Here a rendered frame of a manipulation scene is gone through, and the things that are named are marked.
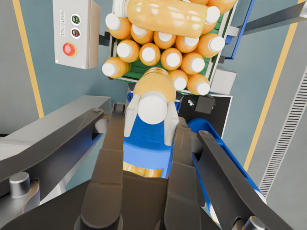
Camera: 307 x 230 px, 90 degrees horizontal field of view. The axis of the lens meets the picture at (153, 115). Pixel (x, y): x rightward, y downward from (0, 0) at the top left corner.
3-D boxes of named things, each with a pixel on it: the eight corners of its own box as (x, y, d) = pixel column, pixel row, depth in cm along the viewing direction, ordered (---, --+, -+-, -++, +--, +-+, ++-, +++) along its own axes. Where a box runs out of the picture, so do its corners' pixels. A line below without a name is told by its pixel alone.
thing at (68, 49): (64, 54, 48) (62, 54, 47) (64, 42, 47) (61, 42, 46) (76, 57, 48) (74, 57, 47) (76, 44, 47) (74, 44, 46)
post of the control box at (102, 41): (129, 50, 149) (79, 40, 56) (129, 45, 148) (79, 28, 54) (133, 51, 149) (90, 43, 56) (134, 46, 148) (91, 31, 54)
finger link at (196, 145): (178, 135, 13) (212, 142, 13) (174, 115, 18) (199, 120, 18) (174, 149, 14) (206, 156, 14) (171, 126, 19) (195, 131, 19)
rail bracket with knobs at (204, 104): (185, 103, 73) (189, 110, 64) (189, 88, 71) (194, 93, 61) (205, 107, 74) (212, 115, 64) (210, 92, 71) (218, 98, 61)
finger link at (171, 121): (172, 118, 15) (179, 120, 15) (169, 100, 21) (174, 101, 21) (164, 145, 16) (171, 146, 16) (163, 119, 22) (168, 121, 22)
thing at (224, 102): (165, 195, 215) (165, 205, 201) (177, 89, 161) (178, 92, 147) (202, 197, 214) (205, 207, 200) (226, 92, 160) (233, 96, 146)
